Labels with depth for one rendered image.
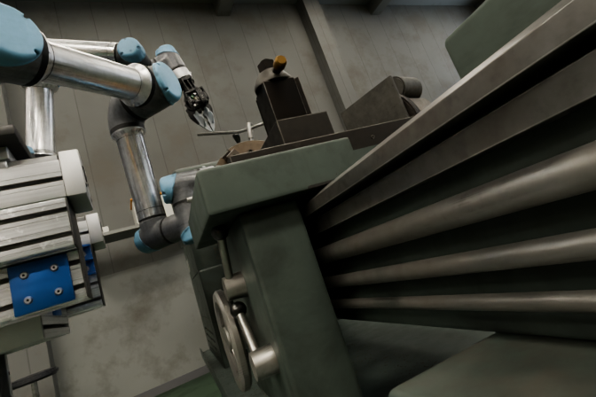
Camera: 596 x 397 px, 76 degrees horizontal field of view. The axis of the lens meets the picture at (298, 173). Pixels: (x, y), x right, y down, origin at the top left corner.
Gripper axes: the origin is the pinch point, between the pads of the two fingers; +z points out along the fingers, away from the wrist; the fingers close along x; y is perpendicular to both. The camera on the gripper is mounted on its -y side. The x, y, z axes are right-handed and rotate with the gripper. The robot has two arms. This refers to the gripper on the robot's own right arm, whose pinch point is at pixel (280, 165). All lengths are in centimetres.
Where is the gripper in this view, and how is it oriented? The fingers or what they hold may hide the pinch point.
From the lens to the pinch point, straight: 116.7
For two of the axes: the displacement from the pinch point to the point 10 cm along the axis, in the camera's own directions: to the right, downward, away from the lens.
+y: 2.9, -3.1, -9.0
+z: 9.0, -2.3, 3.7
